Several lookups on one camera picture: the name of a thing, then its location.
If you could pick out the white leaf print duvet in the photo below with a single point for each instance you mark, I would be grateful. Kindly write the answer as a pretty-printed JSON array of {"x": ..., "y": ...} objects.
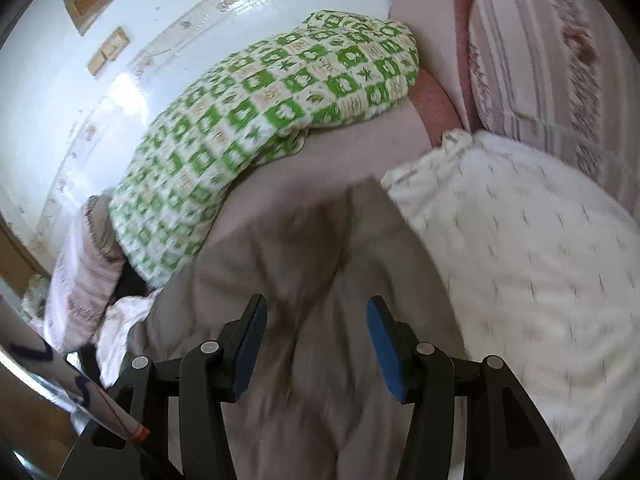
[{"x": 542, "y": 268}]

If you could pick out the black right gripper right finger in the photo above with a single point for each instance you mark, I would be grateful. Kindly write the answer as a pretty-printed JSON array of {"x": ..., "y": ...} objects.
[{"x": 505, "y": 435}]

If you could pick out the white patterned pen-like rod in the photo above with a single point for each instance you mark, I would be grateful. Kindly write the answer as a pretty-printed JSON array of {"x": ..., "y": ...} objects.
[{"x": 34, "y": 354}]

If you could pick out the small wooden wall plaque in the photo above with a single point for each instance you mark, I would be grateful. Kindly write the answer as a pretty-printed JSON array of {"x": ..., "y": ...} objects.
[{"x": 108, "y": 52}]

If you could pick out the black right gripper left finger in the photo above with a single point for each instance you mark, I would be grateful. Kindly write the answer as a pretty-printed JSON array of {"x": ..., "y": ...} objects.
[{"x": 179, "y": 401}]

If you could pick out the brown quilted puffer jacket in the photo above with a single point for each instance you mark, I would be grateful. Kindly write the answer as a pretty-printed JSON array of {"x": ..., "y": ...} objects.
[{"x": 317, "y": 406}]

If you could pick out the green white patterned pillow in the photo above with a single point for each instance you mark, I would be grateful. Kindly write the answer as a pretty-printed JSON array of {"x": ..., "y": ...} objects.
[{"x": 255, "y": 106}]

